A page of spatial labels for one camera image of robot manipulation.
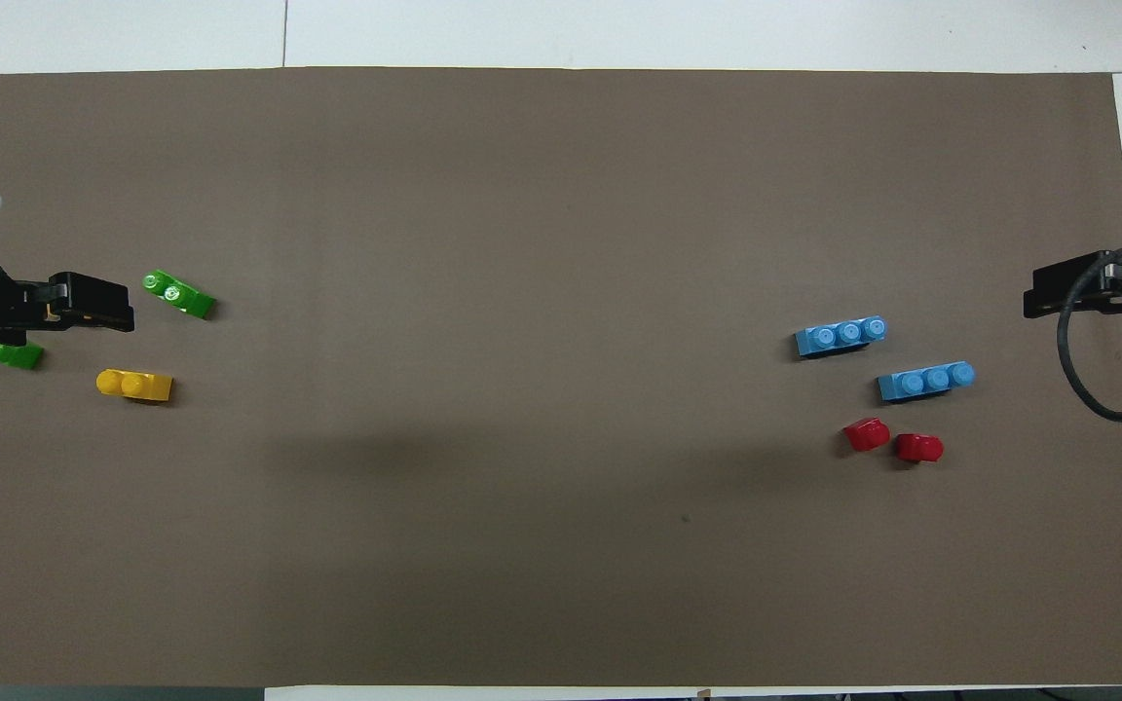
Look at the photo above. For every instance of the green toy brick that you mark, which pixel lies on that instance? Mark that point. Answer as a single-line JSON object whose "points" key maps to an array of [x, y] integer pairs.
{"points": [[179, 294], [18, 355]]}

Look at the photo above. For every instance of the blue toy brick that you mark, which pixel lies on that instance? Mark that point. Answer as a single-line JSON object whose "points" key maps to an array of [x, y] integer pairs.
{"points": [[925, 381], [840, 337]]}

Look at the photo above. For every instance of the yellow toy brick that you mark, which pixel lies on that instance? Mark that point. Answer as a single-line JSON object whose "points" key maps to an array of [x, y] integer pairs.
{"points": [[134, 386]]}

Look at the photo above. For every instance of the red toy brick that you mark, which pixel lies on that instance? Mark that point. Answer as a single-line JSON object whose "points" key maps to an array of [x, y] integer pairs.
{"points": [[918, 448], [867, 434]]}

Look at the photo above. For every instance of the brown table mat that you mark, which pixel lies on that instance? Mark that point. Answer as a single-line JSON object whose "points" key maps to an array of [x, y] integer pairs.
{"points": [[561, 243]]}

